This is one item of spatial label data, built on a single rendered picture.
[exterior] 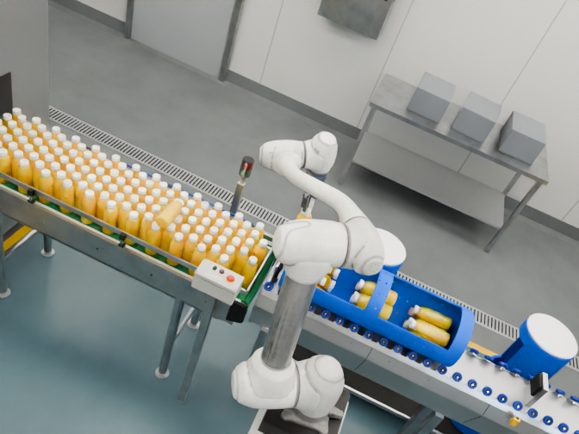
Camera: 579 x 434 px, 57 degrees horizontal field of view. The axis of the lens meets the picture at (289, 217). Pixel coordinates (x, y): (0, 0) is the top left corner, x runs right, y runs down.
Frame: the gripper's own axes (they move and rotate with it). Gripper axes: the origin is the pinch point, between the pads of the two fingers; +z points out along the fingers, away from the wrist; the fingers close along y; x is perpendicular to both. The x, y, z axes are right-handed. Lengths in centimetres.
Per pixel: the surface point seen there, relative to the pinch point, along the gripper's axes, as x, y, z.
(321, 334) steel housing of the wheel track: -30, -18, 59
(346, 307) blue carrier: -35, -12, 35
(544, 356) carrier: -130, 38, 60
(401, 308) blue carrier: -57, 13, 51
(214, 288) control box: 18, -40, 31
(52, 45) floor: 357, 163, 178
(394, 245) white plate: -38, 50, 56
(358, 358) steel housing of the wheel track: -51, -16, 64
